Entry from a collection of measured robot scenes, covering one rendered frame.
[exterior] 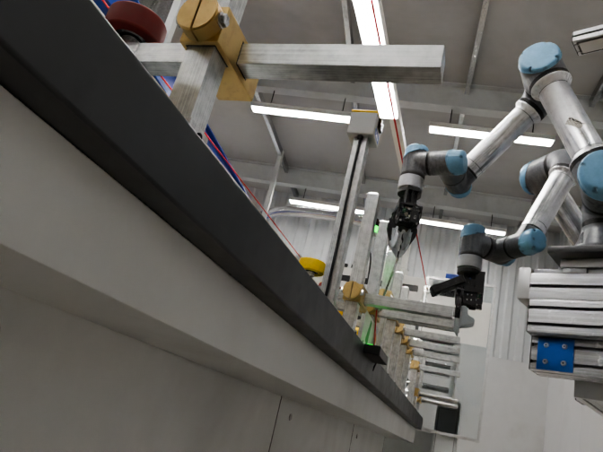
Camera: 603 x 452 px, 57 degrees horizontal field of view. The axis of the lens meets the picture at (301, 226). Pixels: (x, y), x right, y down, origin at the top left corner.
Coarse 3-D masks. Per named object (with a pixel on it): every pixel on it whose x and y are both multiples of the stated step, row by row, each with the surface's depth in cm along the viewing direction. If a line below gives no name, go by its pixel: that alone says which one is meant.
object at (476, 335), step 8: (440, 296) 423; (440, 304) 421; (448, 304) 419; (488, 304) 412; (472, 312) 413; (480, 312) 411; (488, 312) 410; (480, 320) 409; (488, 320) 407; (424, 328) 417; (432, 328) 416; (464, 328) 410; (472, 328) 408; (480, 328) 407; (488, 328) 405; (464, 336) 407; (472, 336) 406; (480, 336) 404; (472, 344) 404; (480, 344) 402
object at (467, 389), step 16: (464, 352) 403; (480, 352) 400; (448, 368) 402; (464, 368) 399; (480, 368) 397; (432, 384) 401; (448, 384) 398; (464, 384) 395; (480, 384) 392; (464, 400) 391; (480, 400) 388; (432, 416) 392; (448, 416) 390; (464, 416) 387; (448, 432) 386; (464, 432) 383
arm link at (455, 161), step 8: (432, 152) 168; (440, 152) 166; (448, 152) 165; (456, 152) 164; (464, 152) 164; (432, 160) 166; (440, 160) 165; (448, 160) 164; (456, 160) 163; (464, 160) 164; (432, 168) 167; (440, 168) 166; (448, 168) 164; (456, 168) 163; (464, 168) 164; (440, 176) 171; (448, 176) 168; (456, 176) 168; (448, 184) 173
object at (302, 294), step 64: (0, 0) 33; (64, 0) 38; (0, 64) 36; (64, 64) 39; (128, 64) 45; (64, 128) 43; (128, 128) 46; (192, 128) 56; (192, 192) 57; (256, 256) 75; (320, 320) 109; (384, 384) 198
